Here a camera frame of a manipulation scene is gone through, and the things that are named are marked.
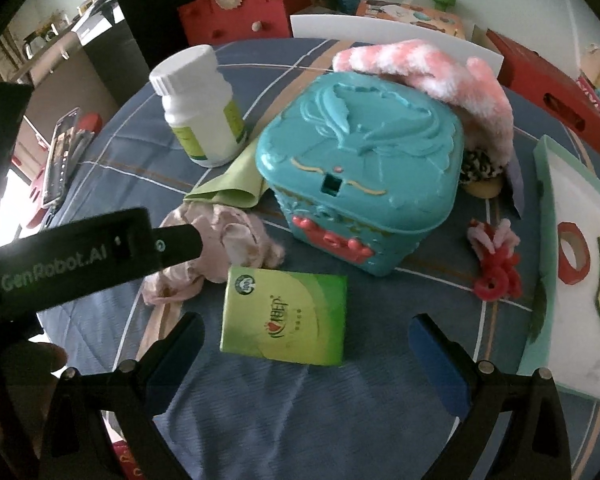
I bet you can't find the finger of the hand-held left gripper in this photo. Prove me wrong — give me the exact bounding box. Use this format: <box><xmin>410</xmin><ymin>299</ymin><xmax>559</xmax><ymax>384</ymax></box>
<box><xmin>150</xmin><ymin>224</ymin><xmax>204</xmax><ymax>267</ymax></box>

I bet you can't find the teal plastic box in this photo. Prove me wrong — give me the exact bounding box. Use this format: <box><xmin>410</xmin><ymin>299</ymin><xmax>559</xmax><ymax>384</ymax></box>
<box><xmin>255</xmin><ymin>71</ymin><xmax>465</xmax><ymax>278</ymax></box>

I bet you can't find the white pill bottle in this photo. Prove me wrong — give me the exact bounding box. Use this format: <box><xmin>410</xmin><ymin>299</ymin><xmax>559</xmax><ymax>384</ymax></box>
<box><xmin>149</xmin><ymin>44</ymin><xmax>253</xmax><ymax>168</ymax></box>

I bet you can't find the white tray with teal rim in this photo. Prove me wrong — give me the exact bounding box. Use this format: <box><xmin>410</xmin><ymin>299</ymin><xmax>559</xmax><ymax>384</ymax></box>
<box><xmin>517</xmin><ymin>134</ymin><xmax>600</xmax><ymax>403</ymax></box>

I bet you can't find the pink white fluffy sock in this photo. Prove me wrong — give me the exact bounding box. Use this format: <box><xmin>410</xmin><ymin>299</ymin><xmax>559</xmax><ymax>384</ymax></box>
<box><xmin>332</xmin><ymin>39</ymin><xmax>516</xmax><ymax>178</ymax></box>

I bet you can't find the red cardboard box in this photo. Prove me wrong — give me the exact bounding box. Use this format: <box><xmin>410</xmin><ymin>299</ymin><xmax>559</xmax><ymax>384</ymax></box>
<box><xmin>486</xmin><ymin>28</ymin><xmax>600</xmax><ymax>153</ymax></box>

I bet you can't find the green tissue pack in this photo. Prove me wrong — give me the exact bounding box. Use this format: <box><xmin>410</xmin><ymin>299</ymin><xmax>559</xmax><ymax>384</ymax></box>
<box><xmin>220</xmin><ymin>266</ymin><xmax>348</xmax><ymax>366</ymax></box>

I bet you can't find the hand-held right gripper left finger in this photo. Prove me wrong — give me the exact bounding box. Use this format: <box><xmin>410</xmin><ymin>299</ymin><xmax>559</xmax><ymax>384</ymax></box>
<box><xmin>40</xmin><ymin>311</ymin><xmax>206</xmax><ymax>480</ymax></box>

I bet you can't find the pink cloth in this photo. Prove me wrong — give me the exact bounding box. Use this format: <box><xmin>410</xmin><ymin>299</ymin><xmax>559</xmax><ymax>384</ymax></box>
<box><xmin>141</xmin><ymin>203</ymin><xmax>287</xmax><ymax>307</ymax></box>

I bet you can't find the person's left hand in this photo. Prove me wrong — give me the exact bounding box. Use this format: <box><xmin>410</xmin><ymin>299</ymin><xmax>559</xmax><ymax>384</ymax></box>
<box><xmin>10</xmin><ymin>339</ymin><xmax>70</xmax><ymax>381</ymax></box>

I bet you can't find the beige round puff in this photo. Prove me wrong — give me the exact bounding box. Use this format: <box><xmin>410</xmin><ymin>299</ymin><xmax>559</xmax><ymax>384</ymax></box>
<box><xmin>465</xmin><ymin>179</ymin><xmax>503</xmax><ymax>198</ymax></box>

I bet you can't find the red pink chenille toy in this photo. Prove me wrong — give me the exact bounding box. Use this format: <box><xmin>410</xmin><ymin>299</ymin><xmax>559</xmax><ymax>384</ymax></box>
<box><xmin>467</xmin><ymin>218</ymin><xmax>523</xmax><ymax>302</ymax></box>

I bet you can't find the leopard print scrunchie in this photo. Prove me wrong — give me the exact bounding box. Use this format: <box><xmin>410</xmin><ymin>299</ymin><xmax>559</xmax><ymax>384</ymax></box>
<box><xmin>459</xmin><ymin>142</ymin><xmax>506</xmax><ymax>183</ymax></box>

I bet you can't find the black bag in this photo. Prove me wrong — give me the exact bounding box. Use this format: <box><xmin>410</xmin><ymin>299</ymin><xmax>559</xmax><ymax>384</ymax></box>
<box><xmin>77</xmin><ymin>0</ymin><xmax>221</xmax><ymax>81</ymax></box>

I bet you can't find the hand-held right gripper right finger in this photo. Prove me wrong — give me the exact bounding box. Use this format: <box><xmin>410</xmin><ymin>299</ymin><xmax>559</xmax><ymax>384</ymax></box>
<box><xmin>409</xmin><ymin>313</ymin><xmax>573</xmax><ymax>480</ymax></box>

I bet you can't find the red tape ring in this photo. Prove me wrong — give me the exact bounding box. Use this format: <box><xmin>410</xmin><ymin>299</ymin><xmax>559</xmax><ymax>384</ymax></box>
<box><xmin>556</xmin><ymin>221</ymin><xmax>591</xmax><ymax>286</ymax></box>

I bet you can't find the white board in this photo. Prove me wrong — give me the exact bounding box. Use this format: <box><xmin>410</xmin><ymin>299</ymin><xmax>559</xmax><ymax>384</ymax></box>
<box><xmin>290</xmin><ymin>14</ymin><xmax>505</xmax><ymax>86</ymax></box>

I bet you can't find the light green cloth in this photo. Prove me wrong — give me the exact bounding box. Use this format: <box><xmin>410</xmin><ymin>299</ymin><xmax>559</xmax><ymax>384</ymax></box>
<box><xmin>184</xmin><ymin>146</ymin><xmax>271</xmax><ymax>209</ymax></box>

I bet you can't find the red felt handbag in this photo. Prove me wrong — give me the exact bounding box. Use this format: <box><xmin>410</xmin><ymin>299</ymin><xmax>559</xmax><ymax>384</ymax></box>
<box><xmin>177</xmin><ymin>0</ymin><xmax>308</xmax><ymax>47</ymax></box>

